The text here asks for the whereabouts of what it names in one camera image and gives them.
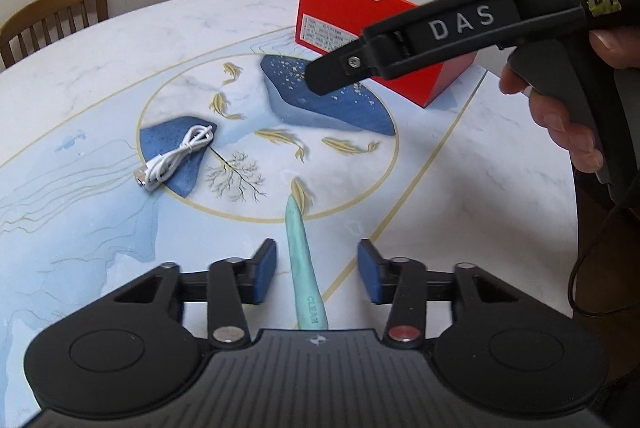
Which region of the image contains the teal toothbrush handle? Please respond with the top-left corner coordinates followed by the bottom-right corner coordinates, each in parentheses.
top-left (285, 195), bottom-right (329, 330)

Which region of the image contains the wooden chair behind table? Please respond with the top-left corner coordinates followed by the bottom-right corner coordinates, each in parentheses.
top-left (1, 0), bottom-right (108, 68)

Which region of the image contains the white usb cable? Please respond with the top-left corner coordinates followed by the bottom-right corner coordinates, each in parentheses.
top-left (133, 122), bottom-right (216, 194)

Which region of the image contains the person's right hand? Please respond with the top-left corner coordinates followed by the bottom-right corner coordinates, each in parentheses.
top-left (500, 28), bottom-right (639, 181)

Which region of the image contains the red cardboard shoe box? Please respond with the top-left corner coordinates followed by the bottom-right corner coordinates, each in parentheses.
top-left (295, 0), bottom-right (476, 107)

